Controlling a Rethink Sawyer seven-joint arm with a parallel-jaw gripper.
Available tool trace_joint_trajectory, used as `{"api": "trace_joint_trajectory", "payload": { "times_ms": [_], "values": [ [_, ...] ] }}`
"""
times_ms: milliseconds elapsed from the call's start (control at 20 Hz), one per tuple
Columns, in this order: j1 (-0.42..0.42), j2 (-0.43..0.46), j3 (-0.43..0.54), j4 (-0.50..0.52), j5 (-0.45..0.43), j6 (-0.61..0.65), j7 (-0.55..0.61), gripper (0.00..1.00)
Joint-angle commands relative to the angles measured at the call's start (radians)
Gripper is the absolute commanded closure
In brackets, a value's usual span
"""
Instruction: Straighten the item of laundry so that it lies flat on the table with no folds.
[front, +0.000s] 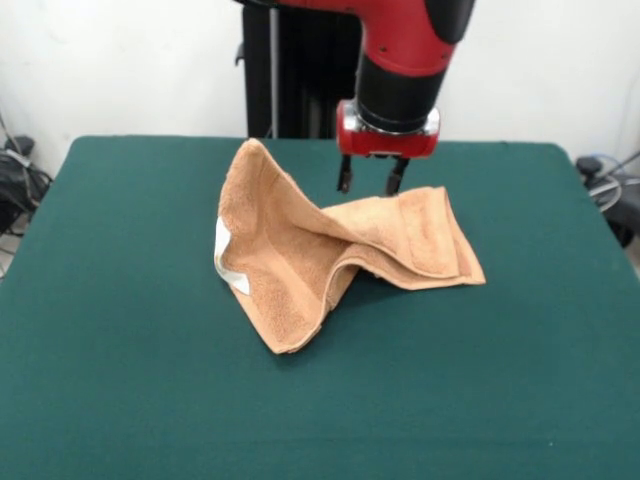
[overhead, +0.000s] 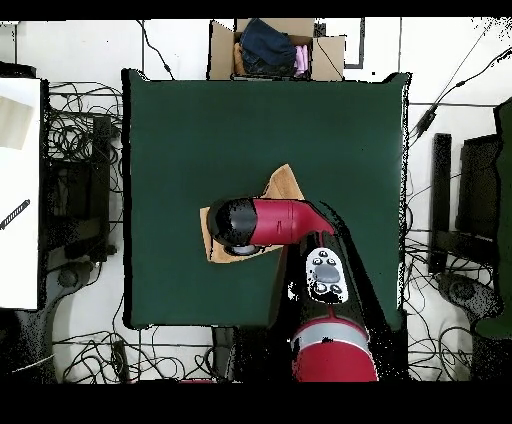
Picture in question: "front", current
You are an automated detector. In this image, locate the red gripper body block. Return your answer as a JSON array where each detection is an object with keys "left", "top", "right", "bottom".
[{"left": 335, "top": 99, "right": 442, "bottom": 160}]

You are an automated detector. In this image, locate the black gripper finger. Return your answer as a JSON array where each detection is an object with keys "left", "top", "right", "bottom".
[
  {"left": 383, "top": 157, "right": 412, "bottom": 197},
  {"left": 335, "top": 154, "right": 355, "bottom": 194}
]

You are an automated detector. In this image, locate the dark green table cloth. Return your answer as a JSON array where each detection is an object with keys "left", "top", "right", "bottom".
[{"left": 0, "top": 134, "right": 640, "bottom": 480}]

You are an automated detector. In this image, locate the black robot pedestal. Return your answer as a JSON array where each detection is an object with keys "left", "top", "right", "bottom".
[{"left": 233, "top": 0, "right": 371, "bottom": 141}]

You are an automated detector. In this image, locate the tan terry towel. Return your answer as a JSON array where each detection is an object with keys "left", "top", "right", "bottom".
[{"left": 212, "top": 137, "right": 487, "bottom": 357}]

